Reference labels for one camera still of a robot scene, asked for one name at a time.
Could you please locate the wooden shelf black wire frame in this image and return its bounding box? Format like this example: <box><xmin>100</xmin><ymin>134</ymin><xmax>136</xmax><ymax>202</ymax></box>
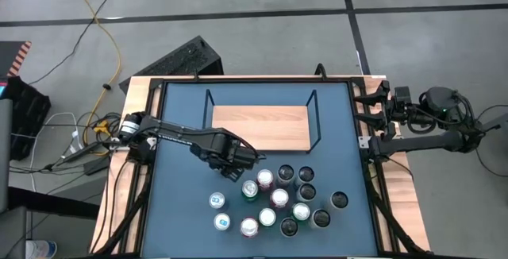
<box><xmin>201</xmin><ymin>88</ymin><xmax>321</xmax><ymax>155</ymax></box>

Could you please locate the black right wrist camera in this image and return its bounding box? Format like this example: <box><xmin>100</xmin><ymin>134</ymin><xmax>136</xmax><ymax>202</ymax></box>
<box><xmin>395</xmin><ymin>86</ymin><xmax>412</xmax><ymax>103</ymax></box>

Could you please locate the black floor beam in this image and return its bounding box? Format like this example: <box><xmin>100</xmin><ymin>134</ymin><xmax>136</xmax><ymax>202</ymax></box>
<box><xmin>7</xmin><ymin>186</ymin><xmax>100</xmax><ymax>219</ymax></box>

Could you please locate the green Sprite can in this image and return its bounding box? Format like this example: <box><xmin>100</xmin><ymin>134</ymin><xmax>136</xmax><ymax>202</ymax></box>
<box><xmin>241</xmin><ymin>179</ymin><xmax>260</xmax><ymax>203</ymax></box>
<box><xmin>291</xmin><ymin>202</ymin><xmax>311</xmax><ymax>222</ymax></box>
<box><xmin>258</xmin><ymin>207</ymin><xmax>278</xmax><ymax>228</ymax></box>

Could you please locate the hazard striped black panel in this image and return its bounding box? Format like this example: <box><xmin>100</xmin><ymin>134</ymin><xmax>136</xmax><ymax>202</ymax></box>
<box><xmin>0</xmin><ymin>40</ymin><xmax>33</xmax><ymax>78</ymax></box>

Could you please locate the blue silver Red Bull can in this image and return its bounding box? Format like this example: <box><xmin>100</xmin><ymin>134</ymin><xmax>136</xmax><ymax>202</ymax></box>
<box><xmin>213</xmin><ymin>212</ymin><xmax>233</xmax><ymax>232</ymax></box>
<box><xmin>208</xmin><ymin>191</ymin><xmax>228</xmax><ymax>212</ymax></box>

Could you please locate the white Celsius can black top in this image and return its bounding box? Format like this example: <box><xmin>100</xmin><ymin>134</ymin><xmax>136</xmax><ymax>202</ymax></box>
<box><xmin>328</xmin><ymin>191</ymin><xmax>350</xmax><ymax>211</ymax></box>
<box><xmin>296</xmin><ymin>183</ymin><xmax>318</xmax><ymax>203</ymax></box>
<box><xmin>279</xmin><ymin>217</ymin><xmax>299</xmax><ymax>238</ymax></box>
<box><xmin>296</xmin><ymin>165</ymin><xmax>316</xmax><ymax>187</ymax></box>
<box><xmin>309</xmin><ymin>208</ymin><xmax>332</xmax><ymax>230</ymax></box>
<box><xmin>276</xmin><ymin>164</ymin><xmax>295</xmax><ymax>187</ymax></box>

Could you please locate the black plastic crate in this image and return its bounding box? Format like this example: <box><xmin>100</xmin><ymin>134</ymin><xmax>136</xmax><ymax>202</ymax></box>
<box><xmin>6</xmin><ymin>75</ymin><xmax>52</xmax><ymax>161</ymax></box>

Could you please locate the black power adapter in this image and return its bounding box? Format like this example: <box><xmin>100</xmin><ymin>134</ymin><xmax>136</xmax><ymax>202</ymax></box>
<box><xmin>83</xmin><ymin>157</ymin><xmax>110</xmax><ymax>175</ymax></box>

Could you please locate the grey floor stand base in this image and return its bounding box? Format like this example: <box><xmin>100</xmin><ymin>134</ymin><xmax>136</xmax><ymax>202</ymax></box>
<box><xmin>482</xmin><ymin>111</ymin><xmax>508</xmax><ymax>137</ymax></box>

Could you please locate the grey cabinet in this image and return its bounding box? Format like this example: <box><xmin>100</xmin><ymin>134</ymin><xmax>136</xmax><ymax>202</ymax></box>
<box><xmin>0</xmin><ymin>99</ymin><xmax>13</xmax><ymax>212</ymax></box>

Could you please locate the black cable loop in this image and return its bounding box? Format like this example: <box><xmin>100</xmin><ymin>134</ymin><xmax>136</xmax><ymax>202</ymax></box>
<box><xmin>474</xmin><ymin>106</ymin><xmax>508</xmax><ymax>180</ymax></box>

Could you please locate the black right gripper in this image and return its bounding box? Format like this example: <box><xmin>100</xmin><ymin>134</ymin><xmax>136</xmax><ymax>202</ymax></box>
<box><xmin>352</xmin><ymin>80</ymin><xmax>417</xmax><ymax>141</ymax></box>

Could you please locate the blue table mat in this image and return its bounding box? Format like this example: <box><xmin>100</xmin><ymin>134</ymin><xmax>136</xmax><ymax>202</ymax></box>
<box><xmin>140</xmin><ymin>80</ymin><xmax>380</xmax><ymax>258</ymax></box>

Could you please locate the long black floor cable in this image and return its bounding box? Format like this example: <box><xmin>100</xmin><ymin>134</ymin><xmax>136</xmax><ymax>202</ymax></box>
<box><xmin>27</xmin><ymin>0</ymin><xmax>122</xmax><ymax>87</ymax></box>

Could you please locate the white cable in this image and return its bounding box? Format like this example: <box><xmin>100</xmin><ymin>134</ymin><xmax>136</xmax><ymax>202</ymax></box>
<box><xmin>29</xmin><ymin>110</ymin><xmax>80</xmax><ymax>192</ymax></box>

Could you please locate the yellow cable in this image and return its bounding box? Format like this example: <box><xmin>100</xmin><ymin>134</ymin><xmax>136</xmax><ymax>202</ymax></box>
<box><xmin>63</xmin><ymin>0</ymin><xmax>122</xmax><ymax>157</ymax></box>

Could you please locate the white blue container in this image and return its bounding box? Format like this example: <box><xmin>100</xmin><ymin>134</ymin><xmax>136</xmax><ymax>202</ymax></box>
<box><xmin>25</xmin><ymin>239</ymin><xmax>59</xmax><ymax>259</ymax></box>

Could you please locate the black aluminium table frame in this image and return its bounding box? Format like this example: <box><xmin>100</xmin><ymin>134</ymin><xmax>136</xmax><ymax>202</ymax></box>
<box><xmin>89</xmin><ymin>74</ymin><xmax>432</xmax><ymax>259</ymax></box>

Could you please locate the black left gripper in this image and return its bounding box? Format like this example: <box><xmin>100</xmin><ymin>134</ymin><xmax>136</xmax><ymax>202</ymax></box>
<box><xmin>216</xmin><ymin>141</ymin><xmax>266</xmax><ymax>183</ymax></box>

